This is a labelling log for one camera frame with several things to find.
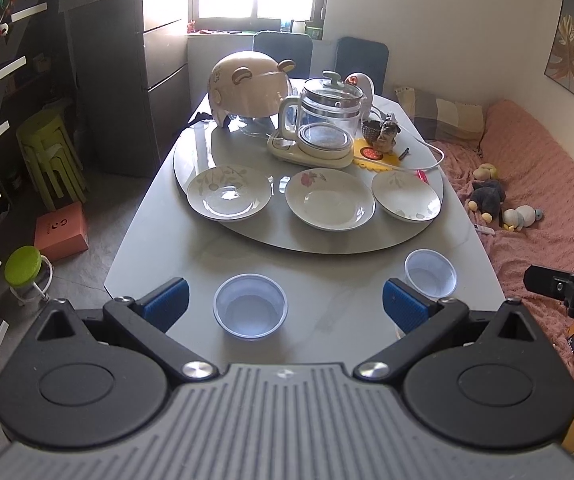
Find red lighter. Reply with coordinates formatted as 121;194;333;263
416;170;429;183

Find right dark blue chair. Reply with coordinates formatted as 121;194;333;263
335;37;389;96

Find translucent plastic bowl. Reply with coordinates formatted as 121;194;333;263
404;249;457;299
212;273;289;340

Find white flower plate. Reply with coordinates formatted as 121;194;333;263
285;168;376;232

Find dark blue chair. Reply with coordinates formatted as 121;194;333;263
252;30;313;79
335;37;389;96

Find glass electric kettle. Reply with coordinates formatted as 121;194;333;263
276;70;366;162

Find white red round gadget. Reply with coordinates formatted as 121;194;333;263
345;73;375;115

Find left dark blue chair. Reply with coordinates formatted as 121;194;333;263
252;30;313;79

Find grey round turntable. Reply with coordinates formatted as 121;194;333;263
173;120;443;255

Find dark monkey plush toy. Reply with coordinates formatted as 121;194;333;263
466;164;506;224

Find white leaf plate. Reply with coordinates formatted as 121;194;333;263
371;171;441;223
186;165;273;222

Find grey duck plush toy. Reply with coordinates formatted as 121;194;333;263
502;205;544;232

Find white remote on bed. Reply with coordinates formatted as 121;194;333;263
473;224;495;235

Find beige bear-ear helmet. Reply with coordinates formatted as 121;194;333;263
207;51;296;128

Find plaid pillow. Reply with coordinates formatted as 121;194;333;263
395;87;485;148

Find yellow sunflower coaster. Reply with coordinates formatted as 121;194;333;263
353;139;400;172

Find stacked green plastic stools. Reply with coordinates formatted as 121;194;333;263
16;108;88;211

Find green round seat stool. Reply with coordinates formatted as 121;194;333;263
4;246;54;304

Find brown dog figurine planter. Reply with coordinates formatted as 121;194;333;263
362;116;401;154

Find orange cardboard box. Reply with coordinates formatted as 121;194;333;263
33;202;89;262

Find white power cable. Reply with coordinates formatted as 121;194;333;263
368;105;446;174

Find dark tall cabinet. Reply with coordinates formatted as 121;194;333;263
60;0;191;177

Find pink bed blanket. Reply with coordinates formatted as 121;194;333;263
436;101;574;378

